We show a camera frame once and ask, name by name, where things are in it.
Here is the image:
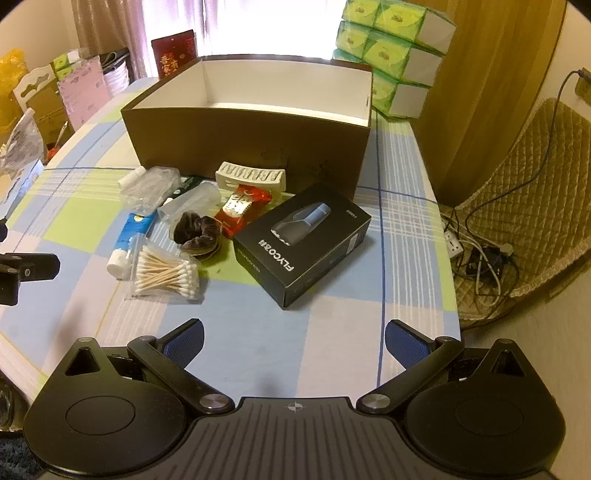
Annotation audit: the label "dark power cable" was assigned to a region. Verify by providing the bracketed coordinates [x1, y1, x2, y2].
[452, 69, 588, 259]

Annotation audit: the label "brown cardboard box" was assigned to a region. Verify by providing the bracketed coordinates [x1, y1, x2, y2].
[121, 54, 374, 200]

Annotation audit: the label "checked cloth desktop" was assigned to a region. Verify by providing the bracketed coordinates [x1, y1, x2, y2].
[0, 74, 462, 416]

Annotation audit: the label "dark green tube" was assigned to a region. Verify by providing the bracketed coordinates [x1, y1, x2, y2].
[161, 175, 201, 205]

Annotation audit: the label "beige sheer curtain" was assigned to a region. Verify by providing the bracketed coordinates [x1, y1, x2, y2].
[71, 0, 153, 79]

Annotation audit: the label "red gift box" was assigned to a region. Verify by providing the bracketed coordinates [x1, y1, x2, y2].
[151, 30, 199, 80]

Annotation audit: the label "blue cream tube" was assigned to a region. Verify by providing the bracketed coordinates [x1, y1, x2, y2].
[106, 210, 155, 281]

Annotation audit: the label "frosted plastic cup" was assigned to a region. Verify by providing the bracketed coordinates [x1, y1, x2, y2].
[157, 182, 221, 223]

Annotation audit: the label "clear plastic bag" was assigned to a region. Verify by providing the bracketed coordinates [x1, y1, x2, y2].
[119, 166, 182, 217]
[0, 108, 47, 176]

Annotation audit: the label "dark velvet scrunchie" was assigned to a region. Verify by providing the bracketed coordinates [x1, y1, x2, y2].
[173, 211, 225, 252]

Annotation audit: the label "white cable bundle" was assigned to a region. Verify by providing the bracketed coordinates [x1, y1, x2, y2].
[455, 231, 520, 306]

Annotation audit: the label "dark brown scrunchie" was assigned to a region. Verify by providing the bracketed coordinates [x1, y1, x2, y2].
[191, 237, 223, 263]

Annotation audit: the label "stack of green tissue packs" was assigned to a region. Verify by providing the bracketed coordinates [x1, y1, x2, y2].
[331, 0, 457, 120]

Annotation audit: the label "gold curtain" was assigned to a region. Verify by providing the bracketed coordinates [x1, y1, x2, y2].
[416, 0, 570, 206]

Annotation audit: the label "brown cardboard carton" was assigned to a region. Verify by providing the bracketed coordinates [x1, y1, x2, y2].
[14, 65, 70, 141]

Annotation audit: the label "yellow plastic bag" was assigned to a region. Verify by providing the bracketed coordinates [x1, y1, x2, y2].
[0, 48, 31, 134]

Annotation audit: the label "white ribbed plastic clip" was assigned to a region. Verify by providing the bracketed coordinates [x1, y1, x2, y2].
[215, 161, 288, 200]

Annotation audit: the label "green tissue box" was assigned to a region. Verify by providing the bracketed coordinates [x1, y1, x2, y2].
[50, 48, 100, 81]

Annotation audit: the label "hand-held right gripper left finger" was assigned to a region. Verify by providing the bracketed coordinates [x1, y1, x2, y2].
[60, 318, 236, 415]

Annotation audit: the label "quilted beige chair cushion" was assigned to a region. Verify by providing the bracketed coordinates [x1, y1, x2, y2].
[455, 97, 591, 324]

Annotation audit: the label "pink cardboard box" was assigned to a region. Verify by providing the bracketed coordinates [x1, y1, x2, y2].
[58, 55, 112, 132]

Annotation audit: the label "crumpled clear plastic bag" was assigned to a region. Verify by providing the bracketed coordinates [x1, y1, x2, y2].
[0, 108, 47, 176]

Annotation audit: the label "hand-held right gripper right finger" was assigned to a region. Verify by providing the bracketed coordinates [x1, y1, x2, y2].
[355, 318, 532, 415]

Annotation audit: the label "bag of cotton swabs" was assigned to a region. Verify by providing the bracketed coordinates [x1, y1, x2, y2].
[127, 237, 204, 304]

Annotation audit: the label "black product box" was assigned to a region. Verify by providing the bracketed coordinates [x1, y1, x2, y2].
[232, 182, 372, 310]

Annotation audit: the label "small white bottle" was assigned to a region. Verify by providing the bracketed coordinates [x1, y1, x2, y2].
[117, 168, 146, 188]

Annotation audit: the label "white power strip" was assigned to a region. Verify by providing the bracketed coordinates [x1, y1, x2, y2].
[441, 217, 465, 259]

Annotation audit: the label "red candy packet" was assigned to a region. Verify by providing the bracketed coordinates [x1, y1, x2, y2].
[213, 182, 272, 238]

